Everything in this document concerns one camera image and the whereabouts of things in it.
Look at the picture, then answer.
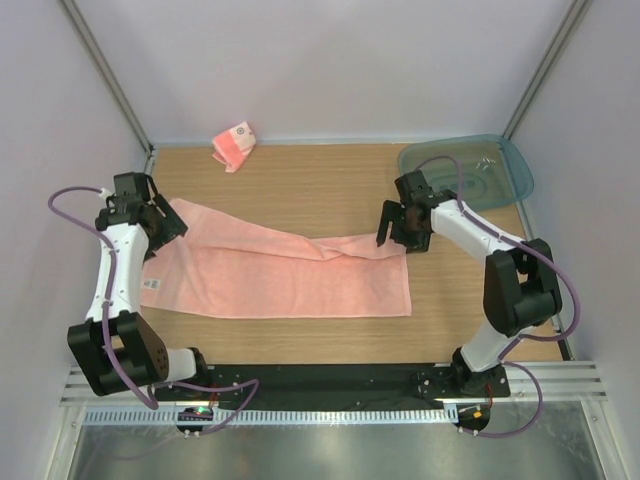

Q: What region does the aluminium front rail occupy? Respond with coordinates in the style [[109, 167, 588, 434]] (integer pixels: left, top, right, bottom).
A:
[[59, 360, 609, 407]]

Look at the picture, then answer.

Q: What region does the small folded pink cloth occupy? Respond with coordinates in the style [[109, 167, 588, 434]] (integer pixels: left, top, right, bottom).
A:
[[212, 122, 256, 173]]

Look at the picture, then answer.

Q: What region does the aluminium frame post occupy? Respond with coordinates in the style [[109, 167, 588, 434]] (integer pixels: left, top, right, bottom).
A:
[[502, 0, 593, 140], [58, 0, 154, 157]]

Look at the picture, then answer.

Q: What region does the slotted cable duct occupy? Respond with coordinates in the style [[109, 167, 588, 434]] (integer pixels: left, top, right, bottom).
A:
[[83, 405, 458, 428]]

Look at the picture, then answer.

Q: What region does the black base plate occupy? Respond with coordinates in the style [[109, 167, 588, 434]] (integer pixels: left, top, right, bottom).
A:
[[155, 363, 510, 409]]

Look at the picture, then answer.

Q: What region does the left aluminium frame post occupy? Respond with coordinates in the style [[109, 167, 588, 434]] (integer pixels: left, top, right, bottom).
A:
[[58, 0, 154, 157]]

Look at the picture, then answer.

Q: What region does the teal plastic tray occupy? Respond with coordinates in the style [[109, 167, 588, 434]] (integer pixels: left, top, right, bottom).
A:
[[397, 134, 534, 212]]

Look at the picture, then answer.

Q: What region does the right aluminium frame post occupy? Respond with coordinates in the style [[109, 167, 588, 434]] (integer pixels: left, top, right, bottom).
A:
[[502, 0, 593, 140]]

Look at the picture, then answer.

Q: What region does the large pink towel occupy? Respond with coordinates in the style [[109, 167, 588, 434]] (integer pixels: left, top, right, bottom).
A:
[[140, 199, 412, 319]]

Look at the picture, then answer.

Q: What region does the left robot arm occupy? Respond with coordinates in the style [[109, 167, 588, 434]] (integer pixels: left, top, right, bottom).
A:
[[67, 172, 212, 403]]

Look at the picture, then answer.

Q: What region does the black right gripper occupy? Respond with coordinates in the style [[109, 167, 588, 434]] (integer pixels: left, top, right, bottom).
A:
[[376, 200, 431, 255]]

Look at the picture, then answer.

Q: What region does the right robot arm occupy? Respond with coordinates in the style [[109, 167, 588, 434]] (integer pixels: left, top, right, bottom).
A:
[[376, 171, 562, 396]]

